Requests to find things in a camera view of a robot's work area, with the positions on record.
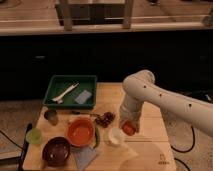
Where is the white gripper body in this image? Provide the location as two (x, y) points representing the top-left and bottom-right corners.
(119, 96), (143, 124)

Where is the red apple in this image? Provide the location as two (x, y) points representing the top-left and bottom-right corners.
(122, 121), (136, 136)

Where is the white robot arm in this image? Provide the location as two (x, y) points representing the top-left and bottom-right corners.
(119, 70), (213, 137)

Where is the white paper cup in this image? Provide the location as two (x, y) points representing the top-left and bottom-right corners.
(108, 127), (125, 146)

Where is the small grey metal cup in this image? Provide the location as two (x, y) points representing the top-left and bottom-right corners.
(44, 109), (58, 126)

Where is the light green cup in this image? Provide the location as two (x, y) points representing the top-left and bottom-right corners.
(26, 128), (42, 145)

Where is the dark brown grape bunch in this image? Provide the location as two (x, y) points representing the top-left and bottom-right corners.
(95, 112), (115, 128)

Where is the green pea pod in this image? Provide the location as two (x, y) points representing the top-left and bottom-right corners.
(93, 126), (100, 149)

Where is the grey sponge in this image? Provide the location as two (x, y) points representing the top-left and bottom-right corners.
(75, 90), (92, 104)

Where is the orange bowl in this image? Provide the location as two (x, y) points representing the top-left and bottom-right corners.
(67, 118), (95, 147)

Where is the grey blue cloth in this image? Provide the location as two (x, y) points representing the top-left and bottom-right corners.
(71, 146), (97, 171)

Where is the white plastic utensil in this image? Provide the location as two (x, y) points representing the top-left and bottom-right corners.
(52, 83), (79, 104)

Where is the green plastic tray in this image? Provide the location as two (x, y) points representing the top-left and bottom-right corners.
(43, 75), (97, 109)

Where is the dark maroon bowl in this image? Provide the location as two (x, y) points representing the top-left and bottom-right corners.
(42, 137), (70, 167)

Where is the dark handled knife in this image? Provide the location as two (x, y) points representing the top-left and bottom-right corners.
(70, 111), (101, 117)

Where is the black cable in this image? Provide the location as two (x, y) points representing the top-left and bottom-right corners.
(170, 125), (196, 169)

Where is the wooden chair frame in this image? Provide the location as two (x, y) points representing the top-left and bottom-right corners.
(55, 0), (134, 31)

